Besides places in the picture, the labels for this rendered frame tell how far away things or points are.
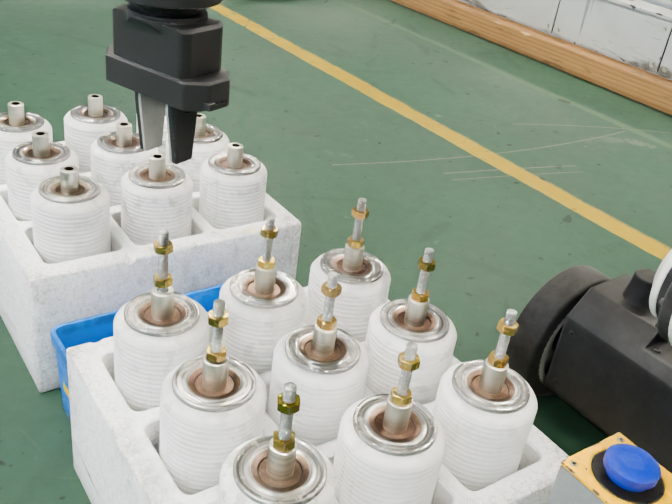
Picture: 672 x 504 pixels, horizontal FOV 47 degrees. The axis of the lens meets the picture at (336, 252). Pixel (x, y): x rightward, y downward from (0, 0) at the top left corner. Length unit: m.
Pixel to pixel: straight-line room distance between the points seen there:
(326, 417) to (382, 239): 0.78
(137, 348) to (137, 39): 0.29
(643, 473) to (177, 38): 0.48
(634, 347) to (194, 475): 0.57
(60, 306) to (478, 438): 0.55
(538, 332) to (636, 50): 1.85
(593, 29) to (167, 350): 2.36
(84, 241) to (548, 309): 0.61
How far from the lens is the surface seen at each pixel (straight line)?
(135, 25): 0.67
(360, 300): 0.88
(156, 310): 0.79
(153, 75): 0.66
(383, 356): 0.82
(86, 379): 0.84
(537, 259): 1.56
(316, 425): 0.77
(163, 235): 0.75
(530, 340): 1.09
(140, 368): 0.79
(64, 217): 1.01
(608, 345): 1.04
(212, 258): 1.09
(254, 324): 0.82
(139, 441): 0.77
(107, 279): 1.03
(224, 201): 1.10
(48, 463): 1.01
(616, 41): 2.87
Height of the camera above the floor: 0.72
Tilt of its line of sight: 30 degrees down
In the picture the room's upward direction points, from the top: 8 degrees clockwise
